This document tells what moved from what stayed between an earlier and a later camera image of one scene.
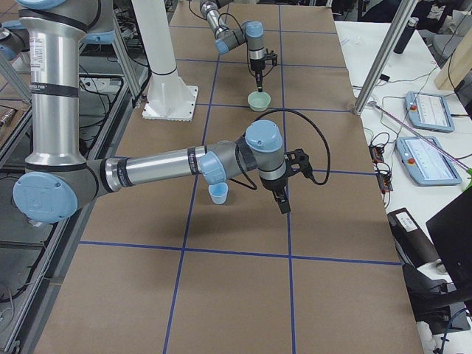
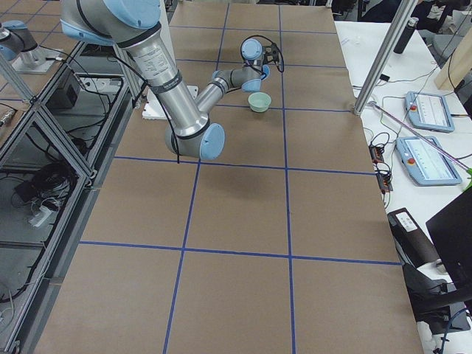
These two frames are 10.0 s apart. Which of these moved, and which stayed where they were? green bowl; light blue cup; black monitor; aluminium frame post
Moved: light blue cup
Stayed: black monitor; green bowl; aluminium frame post
